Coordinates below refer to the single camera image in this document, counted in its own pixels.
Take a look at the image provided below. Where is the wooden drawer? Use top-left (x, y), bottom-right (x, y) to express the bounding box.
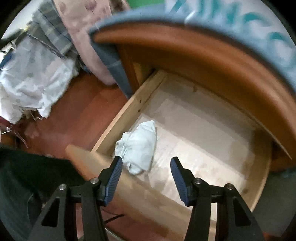
top-left (66, 71), bottom-right (271, 240)

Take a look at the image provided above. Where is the black trouser leg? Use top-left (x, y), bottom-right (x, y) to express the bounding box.
top-left (1, 147), bottom-right (85, 240)

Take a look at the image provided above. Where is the wooden nightstand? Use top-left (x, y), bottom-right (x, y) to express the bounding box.
top-left (92, 22), bottom-right (296, 172)

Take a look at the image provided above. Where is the white patterned bedsheet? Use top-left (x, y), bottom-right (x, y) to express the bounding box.
top-left (1, 37), bottom-right (79, 124)

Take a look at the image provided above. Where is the blue checked cloth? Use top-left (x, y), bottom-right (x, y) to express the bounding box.
top-left (89, 4), bottom-right (295, 91)

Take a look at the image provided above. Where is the grey plaid blanket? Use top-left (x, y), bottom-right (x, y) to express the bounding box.
top-left (27, 1), bottom-right (78, 59)

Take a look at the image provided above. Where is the pink floral curtain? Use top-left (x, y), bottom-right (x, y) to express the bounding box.
top-left (53, 0), bottom-right (130, 86)

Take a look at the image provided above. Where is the green foam mat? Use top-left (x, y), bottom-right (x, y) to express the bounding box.
top-left (127, 0), bottom-right (165, 9)

